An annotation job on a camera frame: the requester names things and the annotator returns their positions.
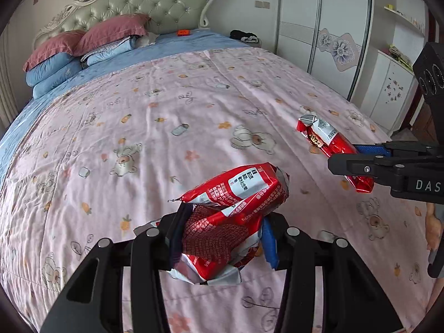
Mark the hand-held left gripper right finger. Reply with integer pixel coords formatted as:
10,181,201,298
262,213,399,333

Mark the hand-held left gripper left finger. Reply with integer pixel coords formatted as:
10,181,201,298
41,213,190,333

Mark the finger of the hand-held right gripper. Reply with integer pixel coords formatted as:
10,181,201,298
354,140,444,158
327,153,412,191

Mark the small red snack packet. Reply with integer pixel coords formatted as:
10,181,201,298
296,114,375,194

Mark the large red snack bag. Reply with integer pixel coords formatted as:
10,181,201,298
133,162,291,287

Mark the person's right hand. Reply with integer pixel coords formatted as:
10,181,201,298
426,203,444,252

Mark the stack of clothes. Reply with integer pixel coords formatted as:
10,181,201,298
388,44,415,66

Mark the white cabinet with stickers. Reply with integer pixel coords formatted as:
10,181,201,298
361,49,422,130

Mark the white corner shelf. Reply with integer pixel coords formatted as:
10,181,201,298
383,3,428,36

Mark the pink printed blanket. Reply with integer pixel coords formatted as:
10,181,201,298
0,47,438,333

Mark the white floral sliding wardrobe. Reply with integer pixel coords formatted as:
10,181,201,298
276,0,374,102

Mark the black clothing pile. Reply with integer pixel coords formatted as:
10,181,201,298
229,29,260,45

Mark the blue bed sheet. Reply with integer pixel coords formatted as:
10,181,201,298
0,29,254,184

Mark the blue pillow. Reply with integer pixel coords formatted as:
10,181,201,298
26,54,82,87
33,66,83,100

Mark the folded blue quilt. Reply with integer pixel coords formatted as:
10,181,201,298
81,36,140,69

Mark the pink pillow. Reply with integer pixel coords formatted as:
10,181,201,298
24,29,86,72
73,13,152,57

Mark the green tufted headboard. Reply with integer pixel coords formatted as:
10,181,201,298
33,0,223,51

